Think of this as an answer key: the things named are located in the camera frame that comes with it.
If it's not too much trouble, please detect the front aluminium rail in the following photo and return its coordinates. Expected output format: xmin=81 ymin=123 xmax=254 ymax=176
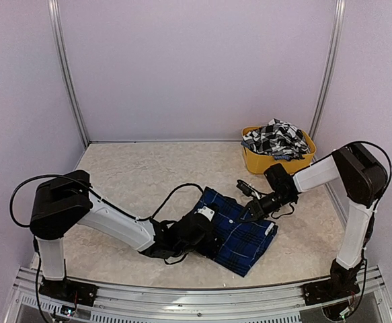
xmin=1 ymin=267 xmax=392 ymax=322

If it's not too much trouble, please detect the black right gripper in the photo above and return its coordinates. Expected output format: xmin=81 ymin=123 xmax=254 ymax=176
xmin=235 ymin=190 xmax=295 ymax=223

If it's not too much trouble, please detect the black white plaid shirt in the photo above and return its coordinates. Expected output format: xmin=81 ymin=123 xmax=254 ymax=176
xmin=241 ymin=118 xmax=311 ymax=162

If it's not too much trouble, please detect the right aluminium frame post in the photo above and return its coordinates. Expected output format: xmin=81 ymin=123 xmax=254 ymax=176
xmin=311 ymin=0 xmax=347 ymax=135

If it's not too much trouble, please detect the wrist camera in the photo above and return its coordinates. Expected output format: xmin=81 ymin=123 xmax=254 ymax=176
xmin=197 ymin=206 xmax=215 ymax=221
xmin=236 ymin=180 xmax=262 ymax=200

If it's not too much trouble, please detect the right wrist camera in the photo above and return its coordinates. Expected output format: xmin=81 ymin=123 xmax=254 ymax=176
xmin=236 ymin=180 xmax=262 ymax=200

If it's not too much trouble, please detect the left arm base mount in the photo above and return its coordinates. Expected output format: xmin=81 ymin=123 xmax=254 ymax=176
xmin=39 ymin=277 xmax=98 ymax=307

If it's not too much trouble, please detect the left aluminium frame post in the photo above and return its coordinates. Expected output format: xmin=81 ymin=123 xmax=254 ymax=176
xmin=47 ymin=0 xmax=91 ymax=149

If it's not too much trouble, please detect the blue plaid long sleeve shirt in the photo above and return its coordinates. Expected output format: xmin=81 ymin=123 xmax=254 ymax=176
xmin=194 ymin=186 xmax=278 ymax=277

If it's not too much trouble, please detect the yellow plastic basket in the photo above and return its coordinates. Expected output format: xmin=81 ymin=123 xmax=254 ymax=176
xmin=242 ymin=131 xmax=317 ymax=174

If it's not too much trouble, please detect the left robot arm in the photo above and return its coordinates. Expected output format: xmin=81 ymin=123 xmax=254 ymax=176
xmin=29 ymin=170 xmax=222 ymax=299

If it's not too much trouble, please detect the aluminium frame post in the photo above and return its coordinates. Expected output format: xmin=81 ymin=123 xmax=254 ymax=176
xmin=311 ymin=0 xmax=347 ymax=135
xmin=47 ymin=0 xmax=91 ymax=149

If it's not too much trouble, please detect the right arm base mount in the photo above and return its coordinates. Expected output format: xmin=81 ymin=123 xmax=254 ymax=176
xmin=302 ymin=260 xmax=364 ymax=306

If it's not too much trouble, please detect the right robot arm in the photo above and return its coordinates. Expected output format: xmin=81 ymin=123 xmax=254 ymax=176
xmin=237 ymin=141 xmax=392 ymax=271

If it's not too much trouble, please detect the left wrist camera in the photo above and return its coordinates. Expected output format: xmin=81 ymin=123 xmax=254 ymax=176
xmin=197 ymin=206 xmax=215 ymax=221

